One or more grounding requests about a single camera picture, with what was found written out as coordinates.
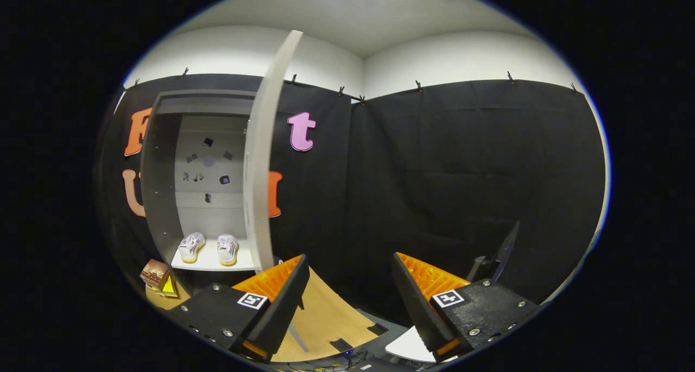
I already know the brown book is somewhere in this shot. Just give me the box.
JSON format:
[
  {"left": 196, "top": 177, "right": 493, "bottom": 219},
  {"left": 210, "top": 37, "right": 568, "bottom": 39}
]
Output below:
[{"left": 140, "top": 259, "right": 172, "bottom": 288}]

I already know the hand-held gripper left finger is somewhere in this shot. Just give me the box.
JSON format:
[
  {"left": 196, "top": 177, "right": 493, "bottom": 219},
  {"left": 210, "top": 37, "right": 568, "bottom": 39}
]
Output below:
[{"left": 166, "top": 254, "right": 312, "bottom": 364}]

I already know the black stand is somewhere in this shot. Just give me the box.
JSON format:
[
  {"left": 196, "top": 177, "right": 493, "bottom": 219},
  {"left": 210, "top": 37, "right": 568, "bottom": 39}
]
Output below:
[{"left": 468, "top": 220, "right": 521, "bottom": 283}]

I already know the beige shoe cabinet door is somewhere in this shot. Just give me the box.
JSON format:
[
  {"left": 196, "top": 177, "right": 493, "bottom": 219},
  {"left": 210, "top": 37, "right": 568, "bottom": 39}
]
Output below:
[{"left": 243, "top": 30, "right": 304, "bottom": 272}]

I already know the dark grey shoe cabinet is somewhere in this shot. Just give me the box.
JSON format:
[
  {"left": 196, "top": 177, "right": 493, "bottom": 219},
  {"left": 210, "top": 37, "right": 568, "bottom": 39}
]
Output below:
[{"left": 140, "top": 89, "right": 272, "bottom": 302}]

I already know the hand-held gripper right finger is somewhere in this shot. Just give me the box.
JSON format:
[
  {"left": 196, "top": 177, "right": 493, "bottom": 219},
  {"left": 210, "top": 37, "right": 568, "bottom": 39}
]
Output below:
[{"left": 392, "top": 253, "right": 544, "bottom": 362}]

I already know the black backdrop cloth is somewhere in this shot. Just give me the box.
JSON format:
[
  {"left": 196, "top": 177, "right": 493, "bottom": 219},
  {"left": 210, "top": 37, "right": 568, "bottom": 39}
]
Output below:
[{"left": 95, "top": 71, "right": 606, "bottom": 329}]

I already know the white shoe striped side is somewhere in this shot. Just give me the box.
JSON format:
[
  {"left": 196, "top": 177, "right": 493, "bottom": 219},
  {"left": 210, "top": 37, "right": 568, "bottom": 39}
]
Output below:
[
  {"left": 178, "top": 232, "right": 206, "bottom": 264},
  {"left": 217, "top": 234, "right": 239, "bottom": 266}
]

